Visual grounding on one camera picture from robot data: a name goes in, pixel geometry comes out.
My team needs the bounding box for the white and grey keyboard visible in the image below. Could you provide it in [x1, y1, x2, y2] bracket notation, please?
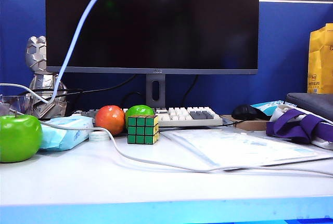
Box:
[72, 106, 224, 127]

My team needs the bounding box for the green apple without stem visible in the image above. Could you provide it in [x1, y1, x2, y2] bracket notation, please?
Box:
[125, 104, 156, 121]

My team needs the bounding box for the Rubik's cube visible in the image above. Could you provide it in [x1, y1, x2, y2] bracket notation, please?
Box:
[127, 114, 160, 146]

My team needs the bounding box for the orange-red round fruit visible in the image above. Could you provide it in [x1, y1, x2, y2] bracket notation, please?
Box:
[95, 105, 126, 136]

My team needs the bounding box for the black computer monitor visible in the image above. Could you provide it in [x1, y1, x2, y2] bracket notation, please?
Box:
[45, 0, 260, 109]

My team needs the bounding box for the light blue tape roll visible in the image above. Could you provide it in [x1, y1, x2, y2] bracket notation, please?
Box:
[88, 130, 111, 142]

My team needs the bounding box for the black computer mouse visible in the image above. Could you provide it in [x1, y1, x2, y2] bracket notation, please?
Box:
[231, 103, 271, 121]

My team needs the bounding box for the brown cardboard box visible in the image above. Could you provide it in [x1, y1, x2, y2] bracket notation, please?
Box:
[222, 114, 271, 131]

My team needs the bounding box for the document in clear sleeve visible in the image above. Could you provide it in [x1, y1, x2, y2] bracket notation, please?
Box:
[160, 128, 333, 172]

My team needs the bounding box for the light blue printed package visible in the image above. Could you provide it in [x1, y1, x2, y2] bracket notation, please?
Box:
[250, 100, 298, 118]

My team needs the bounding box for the light blue wet wipes pack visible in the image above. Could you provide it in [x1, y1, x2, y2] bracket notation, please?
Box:
[39, 116, 95, 152]

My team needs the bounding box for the white cloth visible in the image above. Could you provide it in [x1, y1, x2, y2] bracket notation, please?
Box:
[270, 105, 333, 151]

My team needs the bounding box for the purple cloth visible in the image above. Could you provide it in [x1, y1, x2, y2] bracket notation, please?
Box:
[266, 109, 333, 144]

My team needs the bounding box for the silver faceted figurine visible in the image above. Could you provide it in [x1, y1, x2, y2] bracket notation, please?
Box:
[25, 35, 69, 118]

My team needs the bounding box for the dark grey laptop bag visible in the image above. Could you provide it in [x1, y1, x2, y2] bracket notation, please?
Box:
[285, 92, 333, 122]

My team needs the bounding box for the large green apple with stem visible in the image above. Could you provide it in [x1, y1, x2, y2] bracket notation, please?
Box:
[0, 111, 44, 163]

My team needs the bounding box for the faceted clear plastic cup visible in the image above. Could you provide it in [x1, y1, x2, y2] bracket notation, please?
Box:
[0, 94, 32, 120]

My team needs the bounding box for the yellow paper bag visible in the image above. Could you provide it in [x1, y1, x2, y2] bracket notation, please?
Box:
[308, 23, 333, 94]

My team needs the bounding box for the black power cable with plug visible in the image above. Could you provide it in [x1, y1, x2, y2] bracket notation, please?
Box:
[33, 74, 138, 107]

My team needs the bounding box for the black mouse cable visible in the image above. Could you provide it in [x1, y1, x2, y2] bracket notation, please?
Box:
[221, 119, 246, 127]

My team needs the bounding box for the thick white power cable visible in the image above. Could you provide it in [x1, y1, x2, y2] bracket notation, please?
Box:
[7, 108, 333, 177]

